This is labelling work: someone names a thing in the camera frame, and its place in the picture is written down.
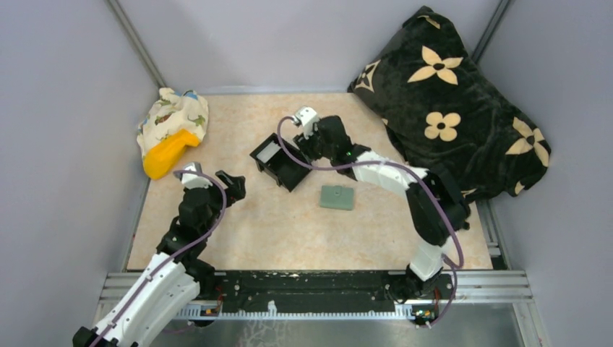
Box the green card holder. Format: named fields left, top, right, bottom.
left=319, top=185, right=355, bottom=210

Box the black plastic box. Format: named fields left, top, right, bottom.
left=249, top=133, right=312, bottom=192

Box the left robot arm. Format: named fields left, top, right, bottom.
left=72, top=163, right=247, bottom=346

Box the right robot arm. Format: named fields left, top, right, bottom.
left=289, top=114, right=471, bottom=296

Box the white card in box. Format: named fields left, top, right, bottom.
left=256, top=142, right=281, bottom=163

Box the yellow plastic object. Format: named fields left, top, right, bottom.
left=142, top=129, right=202, bottom=180

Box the dinosaur print cloth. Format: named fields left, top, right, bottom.
left=137, top=87, right=209, bottom=157

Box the black floral blanket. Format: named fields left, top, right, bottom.
left=348, top=6, right=552, bottom=202

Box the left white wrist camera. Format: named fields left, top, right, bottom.
left=179, top=162, right=209, bottom=189

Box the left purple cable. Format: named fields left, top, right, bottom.
left=88, top=170, right=228, bottom=347

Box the purple cable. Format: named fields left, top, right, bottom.
left=276, top=116, right=466, bottom=329
left=88, top=170, right=228, bottom=347

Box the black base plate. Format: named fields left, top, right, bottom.
left=198, top=270, right=453, bottom=314

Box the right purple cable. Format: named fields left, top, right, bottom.
left=276, top=116, right=466, bottom=329

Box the aluminium frame rail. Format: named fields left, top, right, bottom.
left=99, top=270, right=534, bottom=321

